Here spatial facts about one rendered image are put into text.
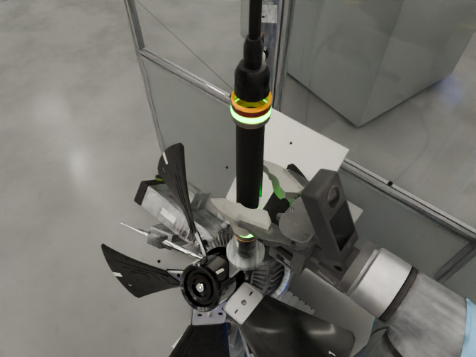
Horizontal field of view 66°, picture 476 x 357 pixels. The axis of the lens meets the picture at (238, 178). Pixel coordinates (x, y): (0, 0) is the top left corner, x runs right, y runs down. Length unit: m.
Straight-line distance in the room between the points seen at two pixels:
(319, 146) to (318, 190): 0.63
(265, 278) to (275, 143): 0.38
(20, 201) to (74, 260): 0.65
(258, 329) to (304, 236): 0.49
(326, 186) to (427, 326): 0.18
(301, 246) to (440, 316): 0.16
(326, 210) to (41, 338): 2.10
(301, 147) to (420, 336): 0.67
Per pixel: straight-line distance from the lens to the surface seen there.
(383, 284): 0.45
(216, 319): 1.02
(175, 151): 0.91
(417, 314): 0.46
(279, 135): 1.05
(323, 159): 1.01
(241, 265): 0.66
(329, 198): 0.40
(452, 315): 0.47
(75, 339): 2.30
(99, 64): 3.82
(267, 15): 1.03
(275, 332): 0.91
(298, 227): 0.46
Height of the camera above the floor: 2.07
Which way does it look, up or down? 53 degrees down
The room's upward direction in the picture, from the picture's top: straight up
